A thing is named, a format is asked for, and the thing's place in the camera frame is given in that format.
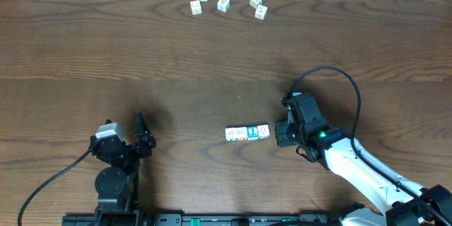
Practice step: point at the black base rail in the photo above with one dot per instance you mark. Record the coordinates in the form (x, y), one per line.
(197, 220)

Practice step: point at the wooden block back right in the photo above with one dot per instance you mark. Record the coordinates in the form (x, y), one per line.
(255, 3)

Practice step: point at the wooden block blue top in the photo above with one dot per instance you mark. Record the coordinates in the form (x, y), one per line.
(252, 133)

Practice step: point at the wooden block far left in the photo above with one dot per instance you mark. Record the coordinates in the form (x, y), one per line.
(196, 7)

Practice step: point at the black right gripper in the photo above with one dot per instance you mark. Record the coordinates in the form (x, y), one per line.
(282, 127)

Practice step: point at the wooden block blue side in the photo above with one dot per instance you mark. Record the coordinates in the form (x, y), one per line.
(261, 12)

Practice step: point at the wooden block green side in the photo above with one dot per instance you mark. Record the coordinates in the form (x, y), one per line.
(223, 5)

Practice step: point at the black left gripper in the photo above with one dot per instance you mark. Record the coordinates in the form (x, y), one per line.
(131, 148)

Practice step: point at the wooden block letter G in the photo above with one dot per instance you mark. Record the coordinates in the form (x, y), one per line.
(231, 134)

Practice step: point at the wooden block ladybug yellow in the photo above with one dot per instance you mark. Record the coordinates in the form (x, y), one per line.
(242, 133)

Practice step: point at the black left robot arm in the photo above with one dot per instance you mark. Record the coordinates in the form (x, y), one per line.
(117, 185)

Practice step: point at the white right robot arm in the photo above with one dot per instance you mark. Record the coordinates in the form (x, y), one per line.
(401, 201)

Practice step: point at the wooden block letter A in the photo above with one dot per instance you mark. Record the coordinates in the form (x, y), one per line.
(263, 131)

